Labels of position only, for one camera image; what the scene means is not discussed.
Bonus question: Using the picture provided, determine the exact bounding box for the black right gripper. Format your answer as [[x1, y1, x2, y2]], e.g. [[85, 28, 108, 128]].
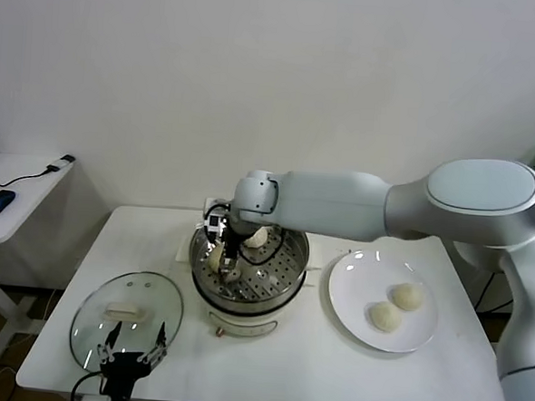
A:
[[219, 222, 245, 285]]

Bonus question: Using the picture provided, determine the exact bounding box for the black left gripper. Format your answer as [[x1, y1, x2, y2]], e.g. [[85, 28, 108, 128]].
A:
[[93, 318, 171, 401]]

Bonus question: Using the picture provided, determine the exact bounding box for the white steamed baozi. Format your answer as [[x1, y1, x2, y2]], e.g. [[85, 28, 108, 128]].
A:
[[207, 243, 227, 272], [366, 299, 403, 333], [241, 225, 270, 250], [386, 281, 427, 314]]

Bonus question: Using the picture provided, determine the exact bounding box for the round glass pot lid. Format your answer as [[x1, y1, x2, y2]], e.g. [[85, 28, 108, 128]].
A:
[[66, 267, 187, 378]]

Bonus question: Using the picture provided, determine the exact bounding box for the steel steamer pot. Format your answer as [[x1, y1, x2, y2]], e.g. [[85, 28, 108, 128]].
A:
[[170, 231, 327, 346]]

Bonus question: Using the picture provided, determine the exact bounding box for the round white plate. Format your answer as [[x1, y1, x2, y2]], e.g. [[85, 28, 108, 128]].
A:
[[323, 248, 443, 357]]

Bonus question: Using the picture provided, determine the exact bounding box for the white side desk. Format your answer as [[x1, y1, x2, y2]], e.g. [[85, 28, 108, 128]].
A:
[[0, 150, 117, 368]]

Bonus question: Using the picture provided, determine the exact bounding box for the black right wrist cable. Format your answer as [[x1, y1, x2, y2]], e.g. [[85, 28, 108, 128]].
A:
[[238, 228, 294, 269]]

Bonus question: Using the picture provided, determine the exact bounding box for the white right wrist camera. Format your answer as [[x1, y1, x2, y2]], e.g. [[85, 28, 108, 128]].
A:
[[199, 197, 230, 240]]

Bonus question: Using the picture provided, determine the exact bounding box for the black sleeved left wrist cable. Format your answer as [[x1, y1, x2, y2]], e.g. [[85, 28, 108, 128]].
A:
[[71, 369, 103, 401]]

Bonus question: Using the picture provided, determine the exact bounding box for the black usb cable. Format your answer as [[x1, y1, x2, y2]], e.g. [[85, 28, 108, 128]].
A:
[[0, 150, 78, 191]]

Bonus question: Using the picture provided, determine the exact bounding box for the black power cable with plug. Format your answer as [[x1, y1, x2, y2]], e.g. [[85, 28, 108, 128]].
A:
[[475, 267, 517, 316]]

